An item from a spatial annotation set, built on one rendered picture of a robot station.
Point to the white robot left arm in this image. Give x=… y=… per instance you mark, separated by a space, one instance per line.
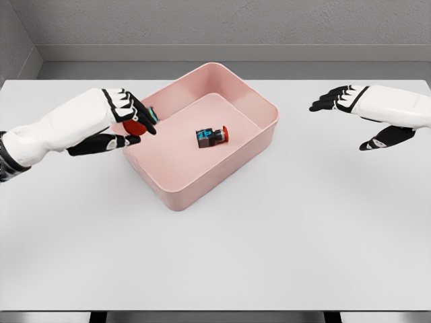
x=30 y=141

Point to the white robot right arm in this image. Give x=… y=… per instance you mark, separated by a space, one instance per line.
x=426 y=112

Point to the red button industrial switch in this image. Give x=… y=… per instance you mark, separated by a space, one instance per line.
x=133 y=127
x=209 y=137

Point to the pink rectangular plastic basket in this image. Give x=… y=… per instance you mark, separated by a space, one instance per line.
x=188 y=158

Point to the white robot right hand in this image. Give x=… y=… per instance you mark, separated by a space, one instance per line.
x=384 y=104

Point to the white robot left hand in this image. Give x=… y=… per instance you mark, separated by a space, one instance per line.
x=91 y=111

